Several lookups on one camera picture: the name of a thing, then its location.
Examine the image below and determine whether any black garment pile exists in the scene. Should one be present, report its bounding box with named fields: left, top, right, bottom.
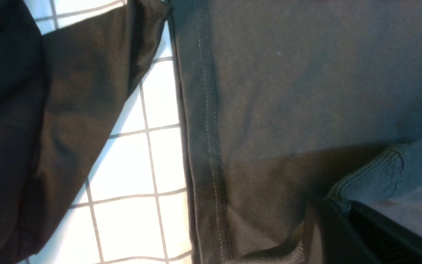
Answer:
left=0, top=0, right=170, bottom=264

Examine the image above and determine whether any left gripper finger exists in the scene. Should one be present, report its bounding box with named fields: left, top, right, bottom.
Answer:
left=303, top=199, right=422, bottom=264

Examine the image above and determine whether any gray long-sleeve top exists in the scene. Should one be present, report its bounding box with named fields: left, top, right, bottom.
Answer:
left=170, top=0, right=422, bottom=264

